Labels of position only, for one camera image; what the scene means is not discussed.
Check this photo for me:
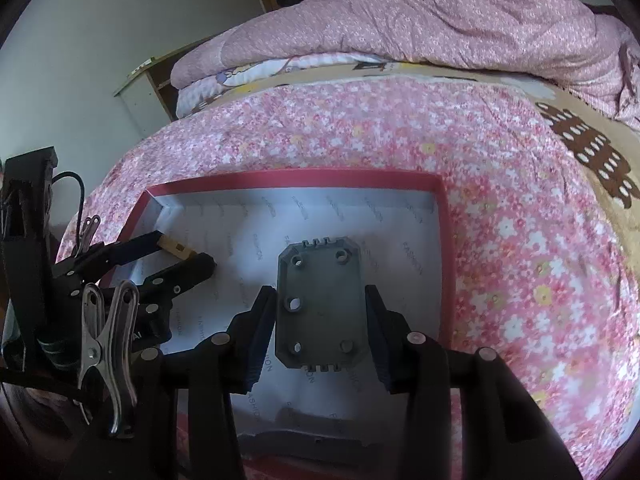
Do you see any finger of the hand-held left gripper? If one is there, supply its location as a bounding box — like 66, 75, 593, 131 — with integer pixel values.
135, 252, 218, 343
52, 230, 171, 278

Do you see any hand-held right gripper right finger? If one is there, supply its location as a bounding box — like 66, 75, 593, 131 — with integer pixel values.
364, 284, 586, 480

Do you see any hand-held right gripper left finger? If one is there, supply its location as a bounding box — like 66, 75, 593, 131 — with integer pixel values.
131, 285, 278, 480

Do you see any wooden block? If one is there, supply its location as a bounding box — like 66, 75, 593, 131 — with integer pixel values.
157, 235, 198, 261

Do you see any red cardboard box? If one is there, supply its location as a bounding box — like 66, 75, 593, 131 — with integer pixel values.
100, 169, 457, 480

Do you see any grey metal plate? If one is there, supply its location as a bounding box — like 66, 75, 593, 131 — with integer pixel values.
275, 237, 371, 373

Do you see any metal spring clip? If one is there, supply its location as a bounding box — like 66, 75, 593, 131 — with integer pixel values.
75, 215, 102, 256
79, 280, 141, 436

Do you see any grey flat plastic part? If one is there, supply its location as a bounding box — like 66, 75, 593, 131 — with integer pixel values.
237, 407, 381, 480

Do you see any wooden bedside cabinet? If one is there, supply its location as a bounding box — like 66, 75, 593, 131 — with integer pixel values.
112, 35, 221, 141

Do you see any white cartoon printed quilt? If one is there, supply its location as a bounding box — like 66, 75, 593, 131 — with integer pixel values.
177, 52, 391, 118

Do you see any pink floral bedsheet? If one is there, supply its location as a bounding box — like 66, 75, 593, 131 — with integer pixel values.
55, 80, 640, 480

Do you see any pink quilt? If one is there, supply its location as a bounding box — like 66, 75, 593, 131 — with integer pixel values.
170, 0, 640, 131

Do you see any black cable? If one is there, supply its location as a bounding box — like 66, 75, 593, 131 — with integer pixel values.
51, 171, 87, 221

